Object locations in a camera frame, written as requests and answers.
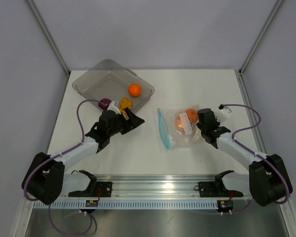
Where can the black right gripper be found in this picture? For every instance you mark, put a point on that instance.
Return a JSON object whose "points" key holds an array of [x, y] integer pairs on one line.
{"points": [[199, 125]]}

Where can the fake fried chicken piece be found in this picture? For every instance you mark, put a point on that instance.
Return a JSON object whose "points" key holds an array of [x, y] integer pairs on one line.
{"points": [[126, 103]]}

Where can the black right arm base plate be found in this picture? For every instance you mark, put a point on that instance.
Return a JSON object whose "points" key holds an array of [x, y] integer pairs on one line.
{"points": [[210, 190]]}

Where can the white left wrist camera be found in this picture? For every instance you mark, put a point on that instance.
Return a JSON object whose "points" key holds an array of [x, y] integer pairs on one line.
{"points": [[113, 107]]}

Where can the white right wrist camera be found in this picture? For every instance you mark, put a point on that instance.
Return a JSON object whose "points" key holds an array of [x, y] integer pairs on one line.
{"points": [[223, 113]]}

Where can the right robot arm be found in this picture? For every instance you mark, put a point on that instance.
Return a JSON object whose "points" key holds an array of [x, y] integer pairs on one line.
{"points": [[267, 180]]}

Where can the orange fake pumpkin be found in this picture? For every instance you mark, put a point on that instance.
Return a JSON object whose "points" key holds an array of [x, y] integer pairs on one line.
{"points": [[192, 115]]}

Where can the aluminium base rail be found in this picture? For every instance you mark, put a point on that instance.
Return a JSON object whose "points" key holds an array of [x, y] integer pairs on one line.
{"points": [[152, 186]]}

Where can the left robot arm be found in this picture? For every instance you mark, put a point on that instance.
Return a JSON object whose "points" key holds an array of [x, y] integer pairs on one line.
{"points": [[46, 178]]}

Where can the aluminium frame rail right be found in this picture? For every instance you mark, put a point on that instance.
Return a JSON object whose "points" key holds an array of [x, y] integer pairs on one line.
{"points": [[253, 118]]}

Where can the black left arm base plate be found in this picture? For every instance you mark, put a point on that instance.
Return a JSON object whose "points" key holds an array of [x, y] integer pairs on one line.
{"points": [[102, 189]]}

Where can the purple fake onion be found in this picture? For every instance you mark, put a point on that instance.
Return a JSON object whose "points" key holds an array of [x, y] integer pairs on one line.
{"points": [[104, 103]]}

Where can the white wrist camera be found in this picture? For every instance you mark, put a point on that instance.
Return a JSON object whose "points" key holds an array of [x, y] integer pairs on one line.
{"points": [[223, 113], [113, 107]]}

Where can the smoky clear plastic bin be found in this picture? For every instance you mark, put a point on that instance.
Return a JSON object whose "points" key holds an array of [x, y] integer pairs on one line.
{"points": [[108, 80]]}

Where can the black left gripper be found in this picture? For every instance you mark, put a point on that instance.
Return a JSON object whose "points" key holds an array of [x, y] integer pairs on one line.
{"points": [[132, 122]]}

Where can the fake peach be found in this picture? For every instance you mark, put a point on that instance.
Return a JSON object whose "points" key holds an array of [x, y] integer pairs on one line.
{"points": [[179, 124]]}

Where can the clear zip top bag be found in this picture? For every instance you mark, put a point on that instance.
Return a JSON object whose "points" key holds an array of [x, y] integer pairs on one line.
{"points": [[169, 135]]}

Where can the orange fake orange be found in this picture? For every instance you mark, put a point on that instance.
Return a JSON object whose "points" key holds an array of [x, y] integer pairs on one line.
{"points": [[135, 90]]}

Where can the white slotted cable duct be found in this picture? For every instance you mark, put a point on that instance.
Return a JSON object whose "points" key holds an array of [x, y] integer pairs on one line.
{"points": [[127, 204]]}

